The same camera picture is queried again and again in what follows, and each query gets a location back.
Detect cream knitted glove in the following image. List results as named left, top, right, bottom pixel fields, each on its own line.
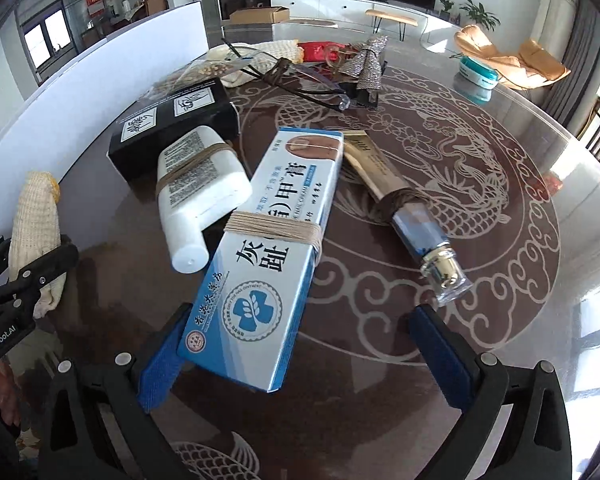
left=221, top=39, right=304, bottom=88
left=7, top=170, right=67, bottom=320

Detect black box white labels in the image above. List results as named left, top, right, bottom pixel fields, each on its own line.
left=107, top=78, right=239, bottom=182

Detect blue white medicine box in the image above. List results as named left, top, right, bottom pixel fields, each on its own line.
left=178, top=128, right=343, bottom=392

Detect white lotion tube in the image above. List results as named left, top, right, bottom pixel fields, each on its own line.
left=156, top=126, right=252, bottom=274

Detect gold cream tube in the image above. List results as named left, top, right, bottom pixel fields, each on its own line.
left=343, top=130, right=471, bottom=304

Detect clear safety glasses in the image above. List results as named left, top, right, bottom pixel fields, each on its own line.
left=176, top=38, right=352, bottom=114

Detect white cardboard storage box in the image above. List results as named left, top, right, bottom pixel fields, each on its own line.
left=0, top=1, right=208, bottom=236

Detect teal white round tin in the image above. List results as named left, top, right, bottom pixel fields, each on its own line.
left=458, top=55, right=500, bottom=90

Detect brown cardboard box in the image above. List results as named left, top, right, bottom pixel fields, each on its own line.
left=230, top=6, right=290, bottom=25

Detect orange lounge chair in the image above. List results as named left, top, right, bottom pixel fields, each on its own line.
left=454, top=24, right=571, bottom=90

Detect red plastic bag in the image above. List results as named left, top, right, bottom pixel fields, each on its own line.
left=298, top=41, right=343, bottom=63

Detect leafy plant right of television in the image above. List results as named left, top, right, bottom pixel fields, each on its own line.
left=460, top=0, right=501, bottom=32

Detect white tv cabinet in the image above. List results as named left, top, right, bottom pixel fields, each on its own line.
left=271, top=0, right=460, bottom=34

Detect small plant by television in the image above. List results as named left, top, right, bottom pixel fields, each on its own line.
left=439, top=0, right=454, bottom=22

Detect wooden bench table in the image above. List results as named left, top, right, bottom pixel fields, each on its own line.
left=365, top=9, right=418, bottom=41

